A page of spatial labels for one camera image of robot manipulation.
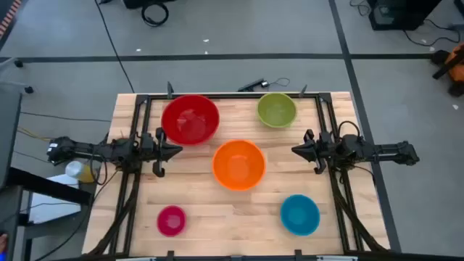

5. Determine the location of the coiled black cable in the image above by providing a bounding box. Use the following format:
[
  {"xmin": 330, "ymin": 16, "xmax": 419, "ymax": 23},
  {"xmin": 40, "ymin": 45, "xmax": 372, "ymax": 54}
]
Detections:
[{"xmin": 141, "ymin": 1, "xmax": 170, "ymax": 28}]

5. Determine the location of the small pink bowl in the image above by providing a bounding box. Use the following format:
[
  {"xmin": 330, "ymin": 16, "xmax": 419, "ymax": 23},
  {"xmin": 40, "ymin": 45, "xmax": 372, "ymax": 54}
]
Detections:
[{"xmin": 156, "ymin": 204, "xmax": 188, "ymax": 238}]

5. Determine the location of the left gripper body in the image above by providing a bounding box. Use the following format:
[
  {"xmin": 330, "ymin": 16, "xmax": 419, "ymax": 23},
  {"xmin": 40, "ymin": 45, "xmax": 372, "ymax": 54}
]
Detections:
[{"xmin": 139, "ymin": 126, "xmax": 167, "ymax": 178}]

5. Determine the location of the black side table bar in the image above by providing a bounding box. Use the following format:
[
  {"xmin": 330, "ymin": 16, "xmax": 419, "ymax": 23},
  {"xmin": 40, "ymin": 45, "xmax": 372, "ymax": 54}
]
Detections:
[{"xmin": 7, "ymin": 166, "xmax": 92, "ymax": 206}]

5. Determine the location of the long black floor cable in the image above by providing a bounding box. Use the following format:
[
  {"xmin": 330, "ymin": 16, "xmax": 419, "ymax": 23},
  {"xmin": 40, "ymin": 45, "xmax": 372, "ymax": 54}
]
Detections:
[{"xmin": 94, "ymin": 0, "xmax": 136, "ymax": 94}]

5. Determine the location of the black equipment box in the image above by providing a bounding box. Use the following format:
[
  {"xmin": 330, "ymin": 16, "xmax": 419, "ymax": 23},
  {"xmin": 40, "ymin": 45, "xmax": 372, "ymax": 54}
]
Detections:
[{"xmin": 122, "ymin": 0, "xmax": 178, "ymax": 10}]

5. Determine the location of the blue bowl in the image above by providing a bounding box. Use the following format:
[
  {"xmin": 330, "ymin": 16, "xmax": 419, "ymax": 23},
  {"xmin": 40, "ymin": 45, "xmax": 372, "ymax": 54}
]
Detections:
[{"xmin": 279, "ymin": 194, "xmax": 321, "ymax": 237}]

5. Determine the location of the orange and black equipment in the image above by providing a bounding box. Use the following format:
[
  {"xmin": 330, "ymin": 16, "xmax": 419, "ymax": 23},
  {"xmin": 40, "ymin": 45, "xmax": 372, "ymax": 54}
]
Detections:
[{"xmin": 430, "ymin": 42, "xmax": 464, "ymax": 98}]

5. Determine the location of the black computer case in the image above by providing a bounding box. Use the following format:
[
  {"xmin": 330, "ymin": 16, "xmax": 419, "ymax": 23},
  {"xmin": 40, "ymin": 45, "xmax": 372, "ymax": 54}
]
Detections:
[{"xmin": 366, "ymin": 0, "xmax": 442, "ymax": 32}]

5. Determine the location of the large red bowl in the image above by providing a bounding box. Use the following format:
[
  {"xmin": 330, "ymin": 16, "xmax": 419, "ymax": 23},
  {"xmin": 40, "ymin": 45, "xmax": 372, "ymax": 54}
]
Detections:
[{"xmin": 160, "ymin": 94, "xmax": 220, "ymax": 146}]

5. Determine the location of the grey chair base with casters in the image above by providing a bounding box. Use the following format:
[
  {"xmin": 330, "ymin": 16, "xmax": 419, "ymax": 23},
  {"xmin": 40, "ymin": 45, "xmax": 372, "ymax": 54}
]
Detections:
[{"xmin": 0, "ymin": 56, "xmax": 36, "ymax": 95}]

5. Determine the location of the black power strip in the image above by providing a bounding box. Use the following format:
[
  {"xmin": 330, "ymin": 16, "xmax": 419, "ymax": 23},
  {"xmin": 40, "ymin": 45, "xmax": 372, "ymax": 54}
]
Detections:
[{"xmin": 237, "ymin": 78, "xmax": 270, "ymax": 93}]

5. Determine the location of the black aluminium table frame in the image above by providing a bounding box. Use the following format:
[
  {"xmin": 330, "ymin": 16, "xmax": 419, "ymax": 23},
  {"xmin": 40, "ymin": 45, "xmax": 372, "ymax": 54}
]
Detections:
[{"xmin": 86, "ymin": 81, "xmax": 402, "ymax": 261}]

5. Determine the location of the striped edge floor mat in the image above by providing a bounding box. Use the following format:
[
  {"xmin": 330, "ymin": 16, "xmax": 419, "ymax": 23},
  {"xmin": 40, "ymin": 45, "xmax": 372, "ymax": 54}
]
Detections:
[{"xmin": 0, "ymin": 0, "xmax": 23, "ymax": 50}]

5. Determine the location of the green bowl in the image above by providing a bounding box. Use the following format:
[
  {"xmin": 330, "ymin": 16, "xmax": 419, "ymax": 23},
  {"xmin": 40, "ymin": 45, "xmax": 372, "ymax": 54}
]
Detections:
[{"xmin": 256, "ymin": 92, "xmax": 298, "ymax": 129}]

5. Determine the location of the orange bowl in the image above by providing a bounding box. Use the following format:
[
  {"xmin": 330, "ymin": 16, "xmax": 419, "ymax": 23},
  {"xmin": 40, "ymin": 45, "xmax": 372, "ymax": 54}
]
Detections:
[{"xmin": 211, "ymin": 139, "xmax": 268, "ymax": 192}]

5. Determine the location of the white sheet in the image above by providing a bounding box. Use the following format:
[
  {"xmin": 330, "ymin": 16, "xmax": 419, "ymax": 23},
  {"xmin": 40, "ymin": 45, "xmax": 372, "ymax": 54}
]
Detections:
[{"xmin": 28, "ymin": 173, "xmax": 83, "ymax": 225}]

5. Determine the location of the yellow cable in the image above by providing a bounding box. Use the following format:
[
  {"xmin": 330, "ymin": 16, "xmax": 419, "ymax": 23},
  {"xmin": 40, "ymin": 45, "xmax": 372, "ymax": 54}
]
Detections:
[{"xmin": 16, "ymin": 126, "xmax": 54, "ymax": 143}]

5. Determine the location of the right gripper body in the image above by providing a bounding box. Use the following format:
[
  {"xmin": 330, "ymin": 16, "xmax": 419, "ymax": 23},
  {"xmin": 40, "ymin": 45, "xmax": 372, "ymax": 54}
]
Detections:
[{"xmin": 304, "ymin": 128, "xmax": 340, "ymax": 175}]

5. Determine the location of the bottle with yellow liquid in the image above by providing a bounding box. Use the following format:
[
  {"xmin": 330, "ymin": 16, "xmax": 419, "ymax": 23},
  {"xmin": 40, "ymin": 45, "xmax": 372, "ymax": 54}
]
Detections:
[{"xmin": 65, "ymin": 160, "xmax": 97, "ymax": 184}]

